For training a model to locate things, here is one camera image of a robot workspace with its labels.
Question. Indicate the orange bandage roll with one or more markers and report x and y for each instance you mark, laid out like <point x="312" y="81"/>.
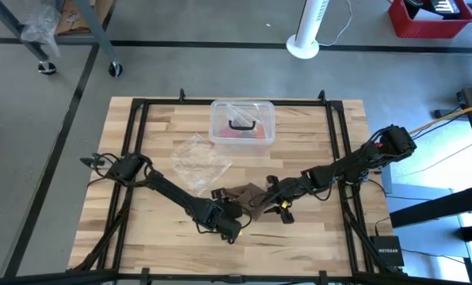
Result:
<point x="260" y="130"/>

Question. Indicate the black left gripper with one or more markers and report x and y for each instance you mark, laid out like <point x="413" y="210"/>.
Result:
<point x="228" y="225"/>

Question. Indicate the brown elastic bandage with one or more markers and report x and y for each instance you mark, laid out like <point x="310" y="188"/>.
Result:
<point x="246" y="192"/>

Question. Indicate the clear plastic storage box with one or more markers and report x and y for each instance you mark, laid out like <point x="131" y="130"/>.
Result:
<point x="242" y="111"/>

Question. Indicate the black equipment in crate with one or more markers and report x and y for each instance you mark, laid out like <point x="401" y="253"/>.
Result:
<point x="438" y="7"/>

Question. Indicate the clear plastic bag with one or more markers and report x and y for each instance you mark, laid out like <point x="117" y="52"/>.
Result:
<point x="198" y="164"/>

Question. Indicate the red plastic crate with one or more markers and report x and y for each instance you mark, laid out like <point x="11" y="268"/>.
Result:
<point x="430" y="28"/>

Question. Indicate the black network switch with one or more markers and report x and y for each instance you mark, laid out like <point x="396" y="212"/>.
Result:
<point x="387" y="251"/>

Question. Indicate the grey metal cart frame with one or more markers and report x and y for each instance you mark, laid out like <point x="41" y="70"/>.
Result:
<point x="95" y="27"/>

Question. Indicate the crumpled clear plastic wrap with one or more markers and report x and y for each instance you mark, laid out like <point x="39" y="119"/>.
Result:
<point x="42" y="23"/>

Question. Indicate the white and black tower fan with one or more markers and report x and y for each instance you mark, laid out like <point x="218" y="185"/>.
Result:
<point x="309" y="23"/>

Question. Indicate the black castor wheel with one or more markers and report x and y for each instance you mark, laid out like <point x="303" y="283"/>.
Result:
<point x="47" y="68"/>
<point x="115" y="70"/>

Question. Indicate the brown cardboard sheet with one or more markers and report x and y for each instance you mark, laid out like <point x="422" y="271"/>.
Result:
<point x="71" y="20"/>

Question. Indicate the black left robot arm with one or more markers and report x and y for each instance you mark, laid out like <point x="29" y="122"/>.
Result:
<point x="172" y="190"/>

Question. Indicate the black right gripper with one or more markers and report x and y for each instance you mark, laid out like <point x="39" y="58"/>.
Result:
<point x="287" y="192"/>

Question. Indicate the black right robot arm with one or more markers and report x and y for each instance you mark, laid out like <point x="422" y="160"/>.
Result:
<point x="358" y="160"/>

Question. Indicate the black metal stand beams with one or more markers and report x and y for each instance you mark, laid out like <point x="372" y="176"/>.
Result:
<point x="438" y="207"/>

